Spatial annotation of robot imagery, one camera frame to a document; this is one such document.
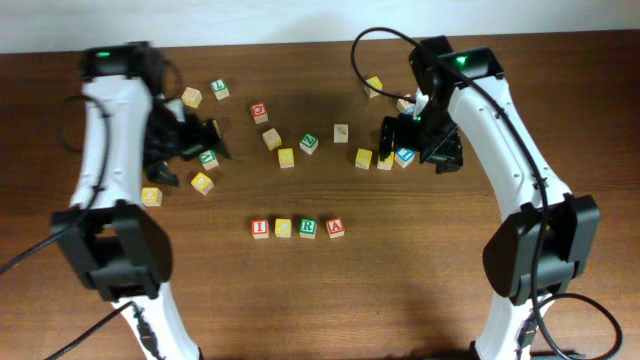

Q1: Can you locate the red I block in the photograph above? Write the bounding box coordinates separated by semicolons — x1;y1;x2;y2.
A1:
251;219;270;239

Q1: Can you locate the yellow C block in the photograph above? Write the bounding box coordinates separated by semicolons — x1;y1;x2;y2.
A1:
275;218;292;238

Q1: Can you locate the red A block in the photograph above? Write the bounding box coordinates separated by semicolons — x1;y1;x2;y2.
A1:
326;217;346;238

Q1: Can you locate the green R block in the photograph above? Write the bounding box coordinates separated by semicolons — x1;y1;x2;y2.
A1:
299;218;317;239

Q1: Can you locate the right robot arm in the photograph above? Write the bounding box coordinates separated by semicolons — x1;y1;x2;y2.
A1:
379;36;600;359

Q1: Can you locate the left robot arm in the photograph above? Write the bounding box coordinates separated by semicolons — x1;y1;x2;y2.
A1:
52;41;228;359

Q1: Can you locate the green V block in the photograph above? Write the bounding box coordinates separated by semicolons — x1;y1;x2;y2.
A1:
199;149;219;170

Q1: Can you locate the wood block blue side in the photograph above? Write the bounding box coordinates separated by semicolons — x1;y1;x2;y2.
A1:
396;94;415;114

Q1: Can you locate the yellow O block far left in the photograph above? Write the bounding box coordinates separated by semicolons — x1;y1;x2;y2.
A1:
141;187;163;207

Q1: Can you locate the yellow block centre left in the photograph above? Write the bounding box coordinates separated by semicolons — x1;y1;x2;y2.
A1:
209;119;221;138

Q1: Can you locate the blue I block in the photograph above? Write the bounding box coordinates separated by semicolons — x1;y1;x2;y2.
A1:
394;148;415;168

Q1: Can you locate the yellow O block tilted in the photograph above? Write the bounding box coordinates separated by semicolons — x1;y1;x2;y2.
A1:
191;172;214;195

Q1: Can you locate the yellow block pair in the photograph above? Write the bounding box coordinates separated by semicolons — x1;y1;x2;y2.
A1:
355;148;373;169
377;154;394;170

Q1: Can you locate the yellow block right pair left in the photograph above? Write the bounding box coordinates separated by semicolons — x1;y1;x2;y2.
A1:
355;148;373;169

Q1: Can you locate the yellow block top right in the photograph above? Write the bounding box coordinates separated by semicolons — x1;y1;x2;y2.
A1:
364;76;383;98

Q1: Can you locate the plain wood yellow-side block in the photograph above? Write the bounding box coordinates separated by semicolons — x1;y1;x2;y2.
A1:
181;87;203;109

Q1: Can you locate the plain wood block upright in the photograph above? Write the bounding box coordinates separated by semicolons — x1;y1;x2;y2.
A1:
333;124;349;143

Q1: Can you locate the red Q block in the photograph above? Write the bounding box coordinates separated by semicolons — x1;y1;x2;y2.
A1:
250;103;268;124

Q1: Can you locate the plain wood block centre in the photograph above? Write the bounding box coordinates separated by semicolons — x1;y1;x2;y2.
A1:
262;128;282;151

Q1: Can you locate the green L block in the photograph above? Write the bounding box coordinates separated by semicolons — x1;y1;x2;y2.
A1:
211;78;230;100

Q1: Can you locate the yellow S block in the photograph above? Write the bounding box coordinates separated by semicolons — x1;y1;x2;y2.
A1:
278;148;295;169

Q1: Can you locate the green Z block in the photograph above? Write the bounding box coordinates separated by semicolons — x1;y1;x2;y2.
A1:
299;133;319;155

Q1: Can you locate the right black cable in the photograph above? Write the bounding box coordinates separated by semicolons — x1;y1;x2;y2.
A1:
350;27;624;360

